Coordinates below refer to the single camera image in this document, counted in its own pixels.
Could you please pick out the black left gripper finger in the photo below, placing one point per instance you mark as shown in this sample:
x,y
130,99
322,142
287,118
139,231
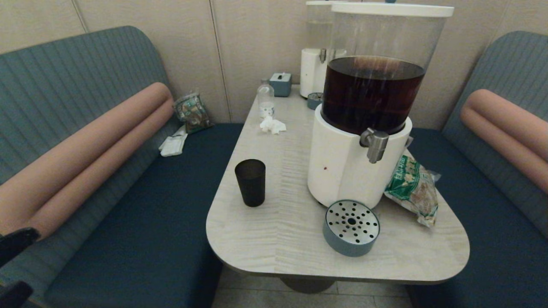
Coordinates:
x,y
15,293
17,241

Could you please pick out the dark plastic cup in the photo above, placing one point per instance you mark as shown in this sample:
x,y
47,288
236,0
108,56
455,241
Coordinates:
x,y
251,184

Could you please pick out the steel dispenser tap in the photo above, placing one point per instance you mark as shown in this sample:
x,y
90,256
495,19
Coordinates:
x,y
376,145

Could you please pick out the pink cylindrical bolster cushion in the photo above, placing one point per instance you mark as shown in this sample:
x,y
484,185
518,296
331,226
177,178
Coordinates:
x,y
505,124
85,154

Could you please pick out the white napkin pack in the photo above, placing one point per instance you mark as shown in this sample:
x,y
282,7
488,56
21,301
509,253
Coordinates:
x,y
172,145

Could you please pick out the dark snack bag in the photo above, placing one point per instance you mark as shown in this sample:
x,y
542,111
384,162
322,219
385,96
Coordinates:
x,y
192,113

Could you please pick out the crumpled white tissue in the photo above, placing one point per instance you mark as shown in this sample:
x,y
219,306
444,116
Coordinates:
x,y
272,124

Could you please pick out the clear plastic bottle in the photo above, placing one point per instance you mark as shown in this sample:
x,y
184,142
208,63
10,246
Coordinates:
x,y
266,99

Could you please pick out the blue-grey tissue box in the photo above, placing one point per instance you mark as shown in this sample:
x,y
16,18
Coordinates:
x,y
280,84

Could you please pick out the small round drip tray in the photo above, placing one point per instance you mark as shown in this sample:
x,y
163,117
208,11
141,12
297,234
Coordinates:
x,y
314,101

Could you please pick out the round blue-grey perforated drip tray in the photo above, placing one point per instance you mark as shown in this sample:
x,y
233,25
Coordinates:
x,y
349,239

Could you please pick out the large white tea dispenser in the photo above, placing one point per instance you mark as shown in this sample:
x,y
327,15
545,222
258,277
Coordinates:
x,y
342,167

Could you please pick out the small white drink dispenser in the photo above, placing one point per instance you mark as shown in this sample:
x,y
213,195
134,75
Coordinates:
x,y
311,70

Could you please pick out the green label snack bag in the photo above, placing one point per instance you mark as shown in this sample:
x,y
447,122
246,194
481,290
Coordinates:
x,y
413,192

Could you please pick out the bronze table pedestal base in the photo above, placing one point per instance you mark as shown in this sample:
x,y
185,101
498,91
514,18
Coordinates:
x,y
308,285

